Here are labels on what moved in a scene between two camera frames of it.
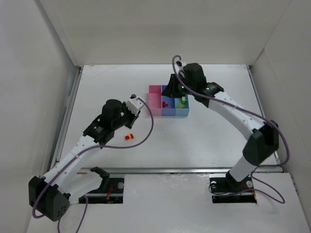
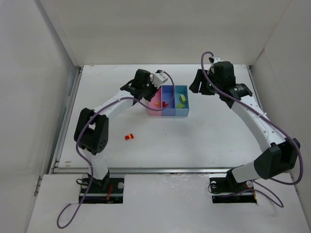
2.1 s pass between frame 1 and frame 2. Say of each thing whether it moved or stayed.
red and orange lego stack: stayed
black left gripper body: moved
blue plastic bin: stayed
